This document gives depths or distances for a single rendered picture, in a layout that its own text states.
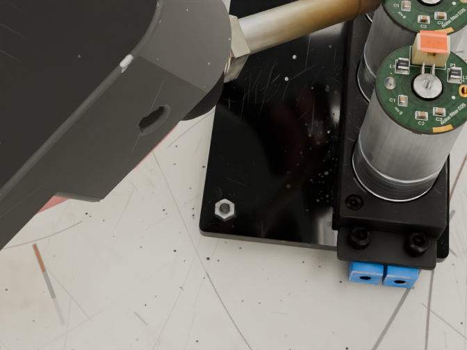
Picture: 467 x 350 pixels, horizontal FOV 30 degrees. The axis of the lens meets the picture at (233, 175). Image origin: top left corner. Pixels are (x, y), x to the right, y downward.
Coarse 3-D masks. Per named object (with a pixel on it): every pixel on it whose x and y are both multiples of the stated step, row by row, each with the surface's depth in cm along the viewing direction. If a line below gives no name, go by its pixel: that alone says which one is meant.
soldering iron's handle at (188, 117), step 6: (222, 72) 17; (222, 78) 17; (216, 84) 17; (222, 84) 17; (210, 90) 17; (216, 90) 17; (210, 96) 17; (216, 96) 17; (204, 102) 17; (210, 102) 17; (216, 102) 17; (192, 108) 17; (198, 108) 17; (204, 108) 17; (210, 108) 17; (192, 114) 17; (198, 114) 17; (204, 114) 18; (186, 120) 18
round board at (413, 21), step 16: (384, 0) 22; (400, 0) 22; (416, 0) 22; (448, 0) 22; (400, 16) 22; (416, 16) 22; (432, 16) 22; (448, 16) 22; (464, 16) 22; (416, 32) 22; (448, 32) 22
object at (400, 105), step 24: (408, 48) 22; (384, 72) 21; (408, 72) 21; (456, 72) 21; (384, 96) 21; (408, 96) 21; (456, 96) 21; (408, 120) 21; (432, 120) 21; (456, 120) 21
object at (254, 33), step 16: (304, 0) 20; (320, 0) 20; (336, 0) 20; (352, 0) 21; (368, 0) 21; (256, 16) 19; (272, 16) 19; (288, 16) 19; (304, 16) 20; (320, 16) 20; (336, 16) 20; (352, 16) 21; (240, 32) 18; (256, 32) 18; (272, 32) 19; (288, 32) 19; (304, 32) 20; (240, 48) 18; (256, 48) 19; (240, 64) 18; (224, 80) 18
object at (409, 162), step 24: (432, 96) 21; (384, 120) 21; (360, 144) 24; (384, 144) 22; (408, 144) 21; (432, 144) 21; (360, 168) 24; (384, 168) 23; (408, 168) 22; (432, 168) 23; (384, 192) 24; (408, 192) 24
